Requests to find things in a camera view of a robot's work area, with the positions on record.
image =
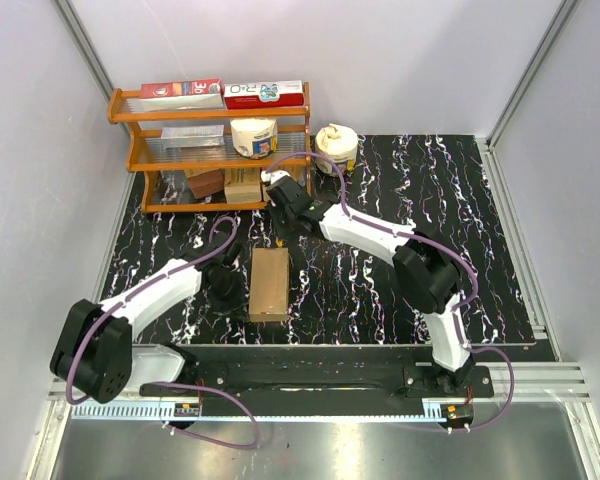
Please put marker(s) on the red silver toothpaste box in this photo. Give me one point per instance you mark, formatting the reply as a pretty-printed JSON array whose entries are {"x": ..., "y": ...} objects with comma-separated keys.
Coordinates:
[{"x": 182, "y": 95}]

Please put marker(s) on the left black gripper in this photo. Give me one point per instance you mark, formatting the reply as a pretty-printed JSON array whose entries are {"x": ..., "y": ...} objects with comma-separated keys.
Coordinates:
[{"x": 236, "y": 305}]

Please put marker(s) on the brown cardboard express box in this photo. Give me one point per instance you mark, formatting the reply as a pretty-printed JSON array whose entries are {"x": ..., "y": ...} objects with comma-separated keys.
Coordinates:
[{"x": 269, "y": 285}]

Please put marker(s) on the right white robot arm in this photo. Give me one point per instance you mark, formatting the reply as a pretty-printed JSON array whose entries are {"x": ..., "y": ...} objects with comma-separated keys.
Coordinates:
[{"x": 428, "y": 272}]

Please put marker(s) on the dark brown small box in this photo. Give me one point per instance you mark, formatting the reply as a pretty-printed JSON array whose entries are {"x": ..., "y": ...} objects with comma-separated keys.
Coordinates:
[{"x": 205, "y": 182}]

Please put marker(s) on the red white toothpaste box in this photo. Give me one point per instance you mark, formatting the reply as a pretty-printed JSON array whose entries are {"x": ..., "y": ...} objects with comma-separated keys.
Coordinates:
[{"x": 272, "y": 94}]

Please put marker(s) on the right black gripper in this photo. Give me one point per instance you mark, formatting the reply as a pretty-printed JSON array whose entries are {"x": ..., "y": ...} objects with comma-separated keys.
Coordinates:
[{"x": 285, "y": 233}]

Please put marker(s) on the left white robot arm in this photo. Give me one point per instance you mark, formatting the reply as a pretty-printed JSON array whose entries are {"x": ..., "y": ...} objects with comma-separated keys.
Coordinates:
[{"x": 95, "y": 354}]

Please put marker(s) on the aluminium frame rail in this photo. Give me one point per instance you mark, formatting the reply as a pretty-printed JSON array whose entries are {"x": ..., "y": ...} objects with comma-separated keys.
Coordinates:
[{"x": 521, "y": 382}]

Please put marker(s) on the toilet paper roll on table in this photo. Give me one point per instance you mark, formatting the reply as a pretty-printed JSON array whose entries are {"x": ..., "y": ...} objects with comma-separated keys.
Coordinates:
[{"x": 337, "y": 146}]

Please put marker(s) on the middle small cardboard box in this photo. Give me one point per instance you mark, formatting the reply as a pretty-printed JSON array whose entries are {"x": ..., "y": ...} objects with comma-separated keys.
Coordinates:
[{"x": 242, "y": 185}]

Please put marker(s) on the orange wooden shelf rack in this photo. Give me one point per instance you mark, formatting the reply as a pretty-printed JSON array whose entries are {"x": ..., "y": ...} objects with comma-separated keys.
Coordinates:
[{"x": 166, "y": 189}]

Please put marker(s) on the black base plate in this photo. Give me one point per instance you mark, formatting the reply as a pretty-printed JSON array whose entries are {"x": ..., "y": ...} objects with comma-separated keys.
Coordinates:
[{"x": 295, "y": 405}]

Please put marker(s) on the toilet paper roll on shelf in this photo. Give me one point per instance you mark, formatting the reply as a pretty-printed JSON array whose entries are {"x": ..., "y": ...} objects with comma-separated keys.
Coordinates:
[{"x": 254, "y": 137}]

